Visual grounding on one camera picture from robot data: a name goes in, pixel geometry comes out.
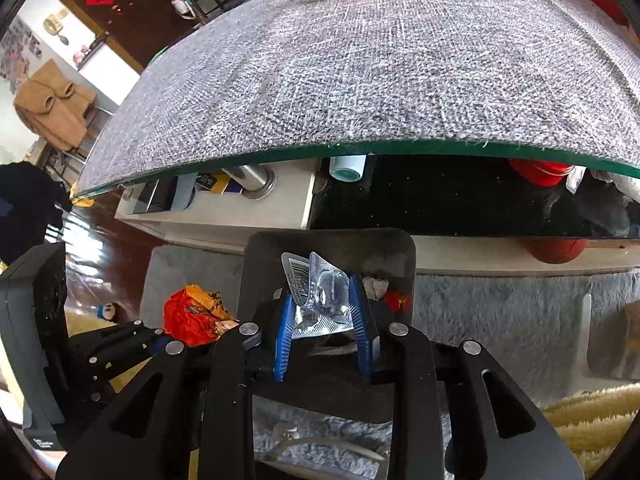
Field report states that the silver blister pack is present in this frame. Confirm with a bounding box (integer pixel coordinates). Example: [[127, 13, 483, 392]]
[[281, 252, 352, 339]]

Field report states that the red lantern ornament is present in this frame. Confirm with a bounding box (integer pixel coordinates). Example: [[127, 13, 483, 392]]
[[382, 289, 412, 315]]

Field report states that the red gold foil wrapper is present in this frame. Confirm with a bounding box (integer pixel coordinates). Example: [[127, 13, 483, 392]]
[[163, 285, 239, 348]]

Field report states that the black trash bin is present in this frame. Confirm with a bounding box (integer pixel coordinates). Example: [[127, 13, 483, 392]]
[[238, 229, 416, 424]]

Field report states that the light blue bottle under table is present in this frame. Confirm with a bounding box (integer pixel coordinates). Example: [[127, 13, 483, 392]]
[[329, 155, 367, 183]]

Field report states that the chrome table leg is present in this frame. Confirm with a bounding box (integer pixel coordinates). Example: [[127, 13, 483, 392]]
[[222, 164, 277, 200]]

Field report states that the basketball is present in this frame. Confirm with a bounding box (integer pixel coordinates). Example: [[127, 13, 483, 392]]
[[518, 237, 587, 264]]

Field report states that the grey shaggy rug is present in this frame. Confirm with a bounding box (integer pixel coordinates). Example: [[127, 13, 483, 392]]
[[138, 244, 640, 480]]

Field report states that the red round tin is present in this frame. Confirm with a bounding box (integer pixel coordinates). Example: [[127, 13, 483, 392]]
[[509, 158, 574, 188]]

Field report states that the yellow fluffy blanket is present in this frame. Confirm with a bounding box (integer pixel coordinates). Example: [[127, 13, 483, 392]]
[[540, 384, 640, 479]]

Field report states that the tan coat on chair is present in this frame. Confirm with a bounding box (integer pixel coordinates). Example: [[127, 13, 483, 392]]
[[13, 60, 98, 152]]

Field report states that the grey woven table mat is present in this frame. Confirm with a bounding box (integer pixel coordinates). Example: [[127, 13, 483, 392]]
[[78, 0, 639, 195]]

